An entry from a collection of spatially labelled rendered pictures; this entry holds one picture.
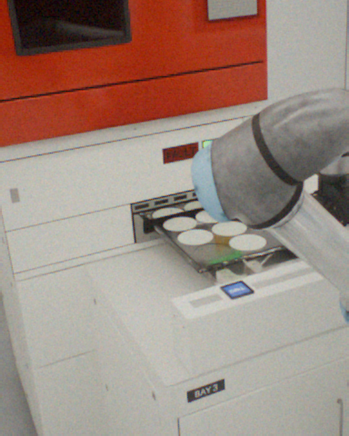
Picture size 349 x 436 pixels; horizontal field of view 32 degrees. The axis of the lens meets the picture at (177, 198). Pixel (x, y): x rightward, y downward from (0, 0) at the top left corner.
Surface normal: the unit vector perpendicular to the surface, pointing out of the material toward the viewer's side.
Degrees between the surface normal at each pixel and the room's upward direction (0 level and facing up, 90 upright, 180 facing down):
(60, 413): 90
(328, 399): 90
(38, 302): 90
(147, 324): 0
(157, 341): 0
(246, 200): 114
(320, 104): 36
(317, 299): 90
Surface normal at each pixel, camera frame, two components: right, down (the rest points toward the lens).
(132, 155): 0.40, 0.31
